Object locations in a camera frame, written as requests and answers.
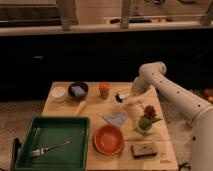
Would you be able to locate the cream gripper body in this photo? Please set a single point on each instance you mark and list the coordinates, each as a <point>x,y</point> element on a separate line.
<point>132,108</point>

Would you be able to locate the white handled dish brush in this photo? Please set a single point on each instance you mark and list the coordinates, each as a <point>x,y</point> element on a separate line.
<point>122,98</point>

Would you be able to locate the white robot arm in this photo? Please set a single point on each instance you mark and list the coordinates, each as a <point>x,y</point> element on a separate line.
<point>197,110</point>

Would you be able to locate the red bowl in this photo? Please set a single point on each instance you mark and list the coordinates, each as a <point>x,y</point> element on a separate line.
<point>108,140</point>

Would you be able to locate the dark bowl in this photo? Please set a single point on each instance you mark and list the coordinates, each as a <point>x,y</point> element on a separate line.
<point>83,85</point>

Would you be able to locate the blue grey cloth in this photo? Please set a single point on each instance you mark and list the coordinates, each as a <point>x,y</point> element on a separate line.
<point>116,119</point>

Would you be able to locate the small potted plant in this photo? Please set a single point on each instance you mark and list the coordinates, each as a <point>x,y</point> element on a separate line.
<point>148,119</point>

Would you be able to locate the orange topped spice jar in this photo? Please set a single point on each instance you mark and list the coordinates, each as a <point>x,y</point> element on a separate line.
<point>104,88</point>

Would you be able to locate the brown rectangular sponge block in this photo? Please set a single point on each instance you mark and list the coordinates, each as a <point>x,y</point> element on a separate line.
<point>144,150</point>

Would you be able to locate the yellow banana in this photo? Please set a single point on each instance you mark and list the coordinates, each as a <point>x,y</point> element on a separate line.
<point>80,107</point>

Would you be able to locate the blue sponge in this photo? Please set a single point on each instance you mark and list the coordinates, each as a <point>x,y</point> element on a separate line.
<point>78,91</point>

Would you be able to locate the small white cup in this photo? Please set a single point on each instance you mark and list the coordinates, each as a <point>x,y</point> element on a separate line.
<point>58,94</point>

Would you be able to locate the green plastic tray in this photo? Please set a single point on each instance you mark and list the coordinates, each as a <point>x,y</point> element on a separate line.
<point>49,131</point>

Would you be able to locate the metal fork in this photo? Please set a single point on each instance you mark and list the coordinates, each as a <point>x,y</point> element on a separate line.
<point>43,150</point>

